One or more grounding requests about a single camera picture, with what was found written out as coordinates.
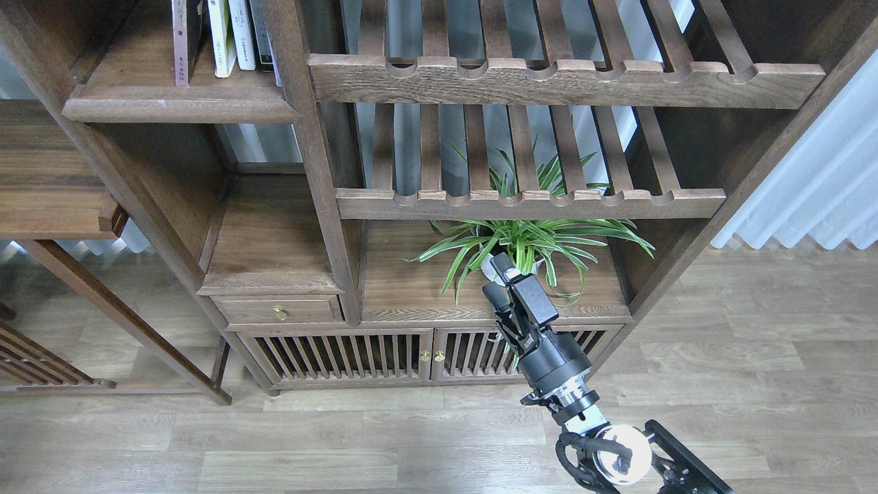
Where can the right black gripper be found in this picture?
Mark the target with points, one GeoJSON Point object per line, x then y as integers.
{"type": "Point", "coordinates": [553, 363]}

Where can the dark maroon book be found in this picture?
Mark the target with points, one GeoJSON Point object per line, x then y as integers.
{"type": "Point", "coordinates": [186, 21]}

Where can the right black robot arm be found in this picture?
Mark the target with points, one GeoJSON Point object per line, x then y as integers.
{"type": "Point", "coordinates": [599, 456]}

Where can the spider plant in white pot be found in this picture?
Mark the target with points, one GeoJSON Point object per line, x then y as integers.
{"type": "Point", "coordinates": [528, 243]}

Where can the dark wooden bookshelf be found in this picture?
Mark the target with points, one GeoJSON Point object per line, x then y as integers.
{"type": "Point", "coordinates": [392, 114]}

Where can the white curtain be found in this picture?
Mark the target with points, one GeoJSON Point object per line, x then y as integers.
{"type": "Point", "coordinates": [824, 191]}

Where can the pale purple upright book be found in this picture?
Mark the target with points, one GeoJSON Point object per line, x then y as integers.
{"type": "Point", "coordinates": [277, 76]}

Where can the dark spine upright book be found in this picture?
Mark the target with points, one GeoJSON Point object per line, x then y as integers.
{"type": "Point", "coordinates": [261, 35]}

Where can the white spine upright book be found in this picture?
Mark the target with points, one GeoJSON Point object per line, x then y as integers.
{"type": "Point", "coordinates": [243, 34]}

